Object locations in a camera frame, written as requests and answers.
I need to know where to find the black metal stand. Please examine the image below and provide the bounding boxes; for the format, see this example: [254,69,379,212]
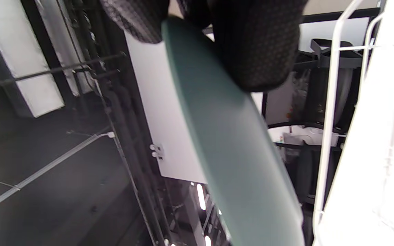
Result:
[262,38,365,205]

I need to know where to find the person's right hand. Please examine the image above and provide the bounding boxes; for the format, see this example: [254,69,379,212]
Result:
[100,0,308,93]

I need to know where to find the white wire dish rack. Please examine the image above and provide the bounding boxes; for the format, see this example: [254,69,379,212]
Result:
[313,0,394,246]

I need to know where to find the teal plate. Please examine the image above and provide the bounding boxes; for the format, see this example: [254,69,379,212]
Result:
[162,17,305,246]

